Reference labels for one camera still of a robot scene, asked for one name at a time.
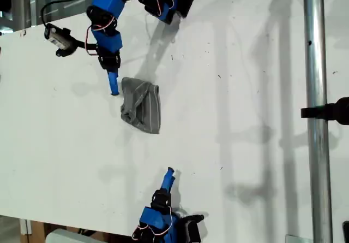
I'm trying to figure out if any wooden table leg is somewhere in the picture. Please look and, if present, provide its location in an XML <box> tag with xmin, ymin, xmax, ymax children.
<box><xmin>27</xmin><ymin>220</ymin><xmax>47</xmax><ymax>243</ymax></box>

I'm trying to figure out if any grey striped towel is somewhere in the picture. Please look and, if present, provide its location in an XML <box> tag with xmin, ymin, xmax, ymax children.
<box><xmin>119</xmin><ymin>76</ymin><xmax>162</xmax><ymax>135</ymax></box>

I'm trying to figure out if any steel post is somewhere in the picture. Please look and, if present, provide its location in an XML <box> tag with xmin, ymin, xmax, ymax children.
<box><xmin>302</xmin><ymin>0</ymin><xmax>334</xmax><ymax>243</ymax></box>

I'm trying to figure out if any black clamp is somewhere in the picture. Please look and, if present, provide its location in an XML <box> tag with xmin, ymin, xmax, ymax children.
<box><xmin>300</xmin><ymin>97</ymin><xmax>349</xmax><ymax>126</ymax></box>

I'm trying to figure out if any red white servo wire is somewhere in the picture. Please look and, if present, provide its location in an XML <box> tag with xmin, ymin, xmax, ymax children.
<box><xmin>85</xmin><ymin>16</ymin><xmax>116</xmax><ymax>56</ymax></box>
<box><xmin>132</xmin><ymin>206</ymin><xmax>173</xmax><ymax>241</ymax></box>

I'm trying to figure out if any white leg bracket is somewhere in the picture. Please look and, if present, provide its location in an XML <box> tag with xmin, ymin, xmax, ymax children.
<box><xmin>19</xmin><ymin>218</ymin><xmax>33</xmax><ymax>236</ymax></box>

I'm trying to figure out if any black camera cable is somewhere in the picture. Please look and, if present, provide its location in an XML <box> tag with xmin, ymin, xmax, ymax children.
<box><xmin>40</xmin><ymin>0</ymin><xmax>100</xmax><ymax>27</ymax></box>

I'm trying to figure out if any short black camera stalk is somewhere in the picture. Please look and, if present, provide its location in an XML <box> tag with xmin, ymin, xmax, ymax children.
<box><xmin>55</xmin><ymin>39</ymin><xmax>99</xmax><ymax>58</ymax></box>

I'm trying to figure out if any white box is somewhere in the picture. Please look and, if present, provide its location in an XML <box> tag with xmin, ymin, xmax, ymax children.
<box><xmin>45</xmin><ymin>228</ymin><xmax>106</xmax><ymax>243</ymax></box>

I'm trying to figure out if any black camera box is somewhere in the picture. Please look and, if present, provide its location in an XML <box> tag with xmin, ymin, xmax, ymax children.
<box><xmin>44</xmin><ymin>22</ymin><xmax>75</xmax><ymax>51</ymax></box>
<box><xmin>185</xmin><ymin>213</ymin><xmax>205</xmax><ymax>243</ymax></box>

